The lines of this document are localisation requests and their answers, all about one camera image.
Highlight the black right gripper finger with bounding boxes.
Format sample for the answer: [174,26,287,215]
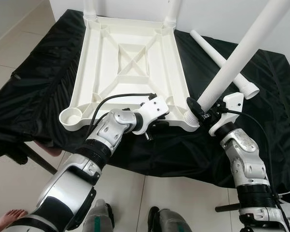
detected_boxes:
[186,97,206,119]

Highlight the white plastic children table top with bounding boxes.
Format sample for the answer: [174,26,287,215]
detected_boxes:
[59,14,201,131]

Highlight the grey robot right leg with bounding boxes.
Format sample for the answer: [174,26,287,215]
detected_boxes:
[147,207,192,232]

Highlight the grey robot leg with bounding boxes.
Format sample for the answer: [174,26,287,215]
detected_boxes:
[147,207,192,232]
[82,199,114,232]

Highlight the grey robot left leg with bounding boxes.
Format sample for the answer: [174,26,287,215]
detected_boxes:
[82,199,114,232]

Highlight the pink stool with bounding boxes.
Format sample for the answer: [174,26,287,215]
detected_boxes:
[41,147,63,157]

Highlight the black table cloth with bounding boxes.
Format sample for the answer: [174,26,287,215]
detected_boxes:
[0,9,290,191]

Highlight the bare person foot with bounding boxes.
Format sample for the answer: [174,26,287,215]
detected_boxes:
[0,209,28,231]

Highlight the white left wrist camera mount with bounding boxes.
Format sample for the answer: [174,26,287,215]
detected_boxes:
[134,96,170,135]

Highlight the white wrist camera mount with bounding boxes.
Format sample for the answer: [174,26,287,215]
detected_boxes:
[134,96,170,135]
[208,93,244,137]

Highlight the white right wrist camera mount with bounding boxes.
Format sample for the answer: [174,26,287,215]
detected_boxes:
[208,93,244,137]

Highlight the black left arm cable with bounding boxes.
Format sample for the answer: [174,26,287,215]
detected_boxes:
[87,93,157,141]

